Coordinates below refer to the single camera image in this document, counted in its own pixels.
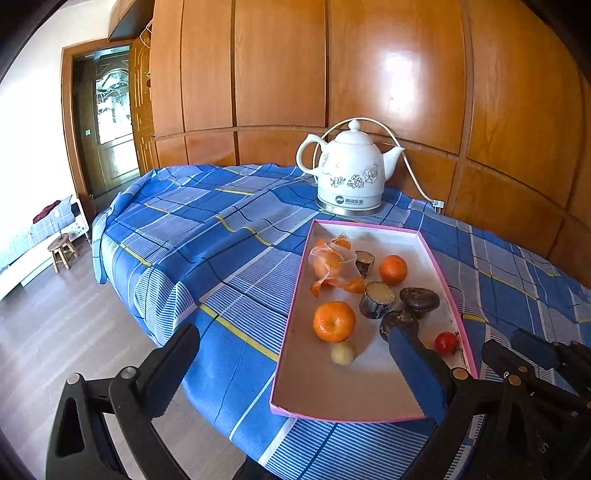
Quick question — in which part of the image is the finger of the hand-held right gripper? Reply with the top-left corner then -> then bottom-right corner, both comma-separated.
510,329 -> 591,370
481,340 -> 591,411

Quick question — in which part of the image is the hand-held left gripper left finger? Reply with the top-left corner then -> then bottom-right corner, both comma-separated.
44,323 -> 200,480

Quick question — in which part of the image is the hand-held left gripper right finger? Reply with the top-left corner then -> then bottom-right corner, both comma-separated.
388,329 -> 543,480

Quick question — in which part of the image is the red cherry tomato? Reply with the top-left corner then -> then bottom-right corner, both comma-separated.
434,331 -> 460,356

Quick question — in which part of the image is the pink cardboard tray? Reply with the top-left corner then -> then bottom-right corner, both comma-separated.
269,219 -> 478,423

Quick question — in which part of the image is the dark water chestnut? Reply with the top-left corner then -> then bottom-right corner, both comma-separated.
379,310 -> 420,342
399,287 -> 440,313

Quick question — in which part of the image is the tan longan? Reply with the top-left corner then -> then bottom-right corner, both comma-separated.
331,340 -> 356,367

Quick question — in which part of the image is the sugarcane piece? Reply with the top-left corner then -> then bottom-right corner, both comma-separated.
359,281 -> 396,320
355,250 -> 376,278

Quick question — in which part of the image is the large orange mandarin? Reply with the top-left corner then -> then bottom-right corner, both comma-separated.
313,301 -> 357,343

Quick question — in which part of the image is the small orange mandarin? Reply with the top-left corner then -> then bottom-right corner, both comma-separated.
379,255 -> 409,286

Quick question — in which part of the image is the plastic bag with orange peel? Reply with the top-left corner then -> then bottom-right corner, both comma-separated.
308,234 -> 365,298

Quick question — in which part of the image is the blue plaid bedsheet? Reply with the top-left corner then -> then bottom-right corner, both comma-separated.
91,164 -> 591,480

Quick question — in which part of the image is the small wooden stool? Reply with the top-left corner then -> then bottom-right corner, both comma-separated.
47,234 -> 79,273

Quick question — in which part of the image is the plaid covered bench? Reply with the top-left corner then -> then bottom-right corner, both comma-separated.
0,194 -> 90,301

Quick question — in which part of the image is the dark red cloth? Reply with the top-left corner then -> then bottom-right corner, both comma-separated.
31,200 -> 62,222

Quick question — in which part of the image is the glass-panel wooden door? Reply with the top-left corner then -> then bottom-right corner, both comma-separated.
74,53 -> 139,195

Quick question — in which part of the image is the white ceramic electric kettle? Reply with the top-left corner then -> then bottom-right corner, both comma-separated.
296,119 -> 406,215

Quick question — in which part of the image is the carved wooden door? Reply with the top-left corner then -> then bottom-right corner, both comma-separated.
128,34 -> 155,176

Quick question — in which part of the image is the wooden wardrobe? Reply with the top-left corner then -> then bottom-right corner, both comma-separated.
108,0 -> 591,287

